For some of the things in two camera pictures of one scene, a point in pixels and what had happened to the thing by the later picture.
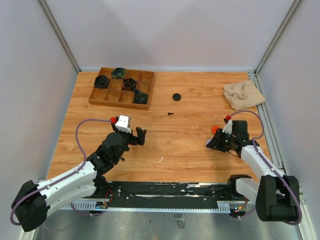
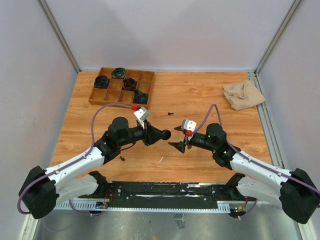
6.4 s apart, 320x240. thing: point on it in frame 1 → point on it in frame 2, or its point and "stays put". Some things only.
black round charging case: x=176 y=96 → x=166 y=134
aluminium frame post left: x=57 y=29 stays put
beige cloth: x=243 y=94 stays put
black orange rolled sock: x=129 y=84 stays put
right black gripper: x=215 y=143 → x=180 y=145
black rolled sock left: x=101 y=82 stays put
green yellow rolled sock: x=118 y=73 stays put
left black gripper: x=139 y=140 → x=151 y=134
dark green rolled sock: x=140 y=97 stays put
